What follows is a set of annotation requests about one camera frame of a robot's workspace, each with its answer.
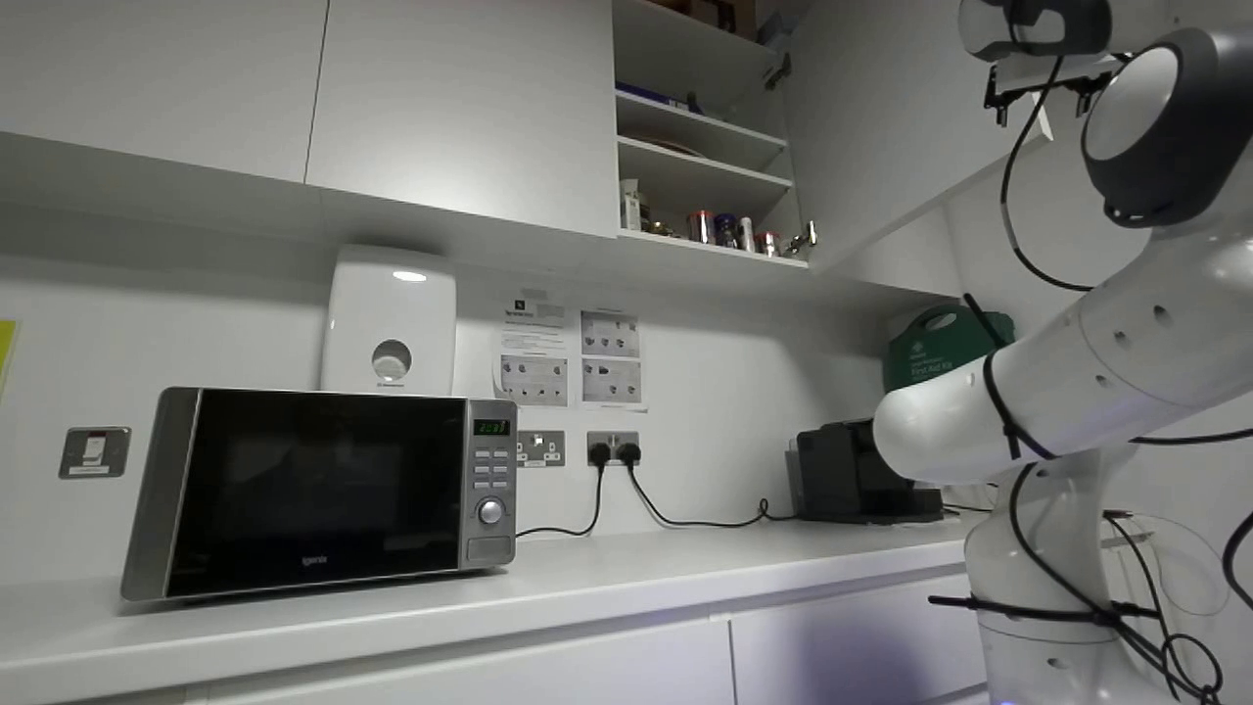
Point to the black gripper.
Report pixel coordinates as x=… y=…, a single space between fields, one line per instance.
x=1007 y=30

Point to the white overhead cabinet door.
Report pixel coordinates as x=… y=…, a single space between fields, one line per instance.
x=893 y=150

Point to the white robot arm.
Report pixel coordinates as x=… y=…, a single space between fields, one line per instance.
x=1168 y=145

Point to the open cabinet shelves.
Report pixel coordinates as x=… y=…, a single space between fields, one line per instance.
x=699 y=129

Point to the white closed cabinet door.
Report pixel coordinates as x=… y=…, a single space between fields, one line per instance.
x=486 y=109

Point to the white base cabinet drawer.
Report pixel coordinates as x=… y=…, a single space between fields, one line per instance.
x=879 y=644

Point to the white far cabinet door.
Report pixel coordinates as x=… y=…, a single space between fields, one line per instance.
x=220 y=84

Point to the green first aid bag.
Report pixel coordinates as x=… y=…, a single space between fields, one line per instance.
x=937 y=344

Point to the black coffee machine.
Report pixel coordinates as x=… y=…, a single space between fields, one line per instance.
x=840 y=475

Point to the white paper towel dispenser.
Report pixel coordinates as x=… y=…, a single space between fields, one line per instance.
x=389 y=323

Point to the silver black microwave oven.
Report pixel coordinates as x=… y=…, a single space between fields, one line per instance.
x=291 y=492

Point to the wall notice sign upper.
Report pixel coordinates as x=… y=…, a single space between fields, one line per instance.
x=607 y=333

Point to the wall notice sign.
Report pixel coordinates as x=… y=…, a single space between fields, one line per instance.
x=607 y=333
x=611 y=383

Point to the wall notice sign lower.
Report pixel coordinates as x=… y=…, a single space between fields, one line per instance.
x=611 y=383

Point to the double wall socket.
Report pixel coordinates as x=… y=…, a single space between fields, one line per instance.
x=611 y=449

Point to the silver wall switch plate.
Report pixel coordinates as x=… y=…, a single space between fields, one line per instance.
x=541 y=449

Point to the silver wall switch left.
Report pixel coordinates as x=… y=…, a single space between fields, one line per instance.
x=96 y=453

